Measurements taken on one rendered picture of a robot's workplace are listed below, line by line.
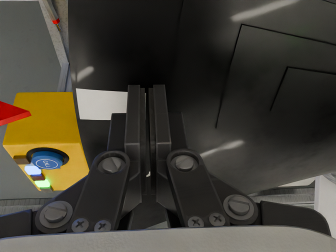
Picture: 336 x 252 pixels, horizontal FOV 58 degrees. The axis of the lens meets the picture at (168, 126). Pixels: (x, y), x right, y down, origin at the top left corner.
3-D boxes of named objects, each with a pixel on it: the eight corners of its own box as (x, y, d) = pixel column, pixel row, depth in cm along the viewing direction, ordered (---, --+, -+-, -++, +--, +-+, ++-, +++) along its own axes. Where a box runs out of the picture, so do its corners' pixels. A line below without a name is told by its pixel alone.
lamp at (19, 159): (31, 160, 42) (30, 164, 42) (18, 161, 42) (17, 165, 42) (27, 154, 41) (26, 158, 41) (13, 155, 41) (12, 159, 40)
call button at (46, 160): (66, 160, 44) (65, 170, 43) (38, 160, 44) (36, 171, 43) (59, 146, 41) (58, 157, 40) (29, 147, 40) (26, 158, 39)
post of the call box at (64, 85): (81, 73, 59) (75, 127, 52) (66, 73, 58) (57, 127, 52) (78, 62, 56) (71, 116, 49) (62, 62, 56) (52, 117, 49)
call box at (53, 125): (101, 138, 58) (97, 191, 52) (47, 140, 58) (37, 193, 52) (87, 82, 45) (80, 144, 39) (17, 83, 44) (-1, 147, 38)
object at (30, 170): (41, 170, 45) (40, 174, 45) (28, 171, 45) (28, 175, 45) (37, 165, 44) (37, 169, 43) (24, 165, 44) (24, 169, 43)
